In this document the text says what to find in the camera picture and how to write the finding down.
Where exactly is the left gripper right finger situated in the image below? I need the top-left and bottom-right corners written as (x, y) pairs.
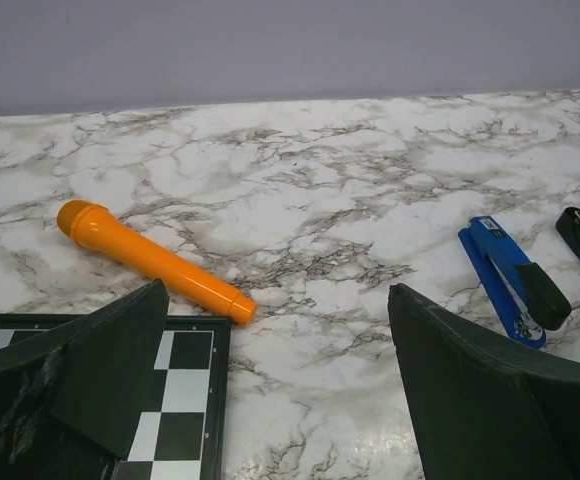
top-left (388, 284), bottom-right (580, 479)

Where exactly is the blue stapler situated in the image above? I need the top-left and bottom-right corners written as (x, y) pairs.
top-left (458, 216), bottom-right (571, 349)

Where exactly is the orange plastic cylinder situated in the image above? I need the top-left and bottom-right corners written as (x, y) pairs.
top-left (57, 200), bottom-right (257, 326)

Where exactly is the black white checkerboard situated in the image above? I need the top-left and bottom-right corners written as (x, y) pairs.
top-left (0, 315), bottom-right (231, 479)

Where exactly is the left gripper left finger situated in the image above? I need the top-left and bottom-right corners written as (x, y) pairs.
top-left (0, 280), bottom-right (169, 479)

